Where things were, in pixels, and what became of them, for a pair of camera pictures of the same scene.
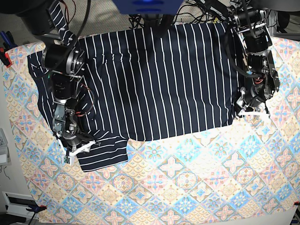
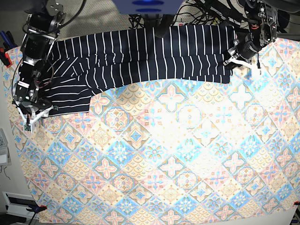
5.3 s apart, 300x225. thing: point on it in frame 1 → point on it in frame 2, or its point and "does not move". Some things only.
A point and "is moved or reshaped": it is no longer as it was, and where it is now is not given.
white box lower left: [17, 203] does not move
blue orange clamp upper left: [8, 43] does not move
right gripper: [252, 99] → [244, 49]
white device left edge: [5, 159] does not move
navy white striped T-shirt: [148, 83] is moved or reshaped
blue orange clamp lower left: [36, 208] does not move
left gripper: [70, 141] → [32, 110]
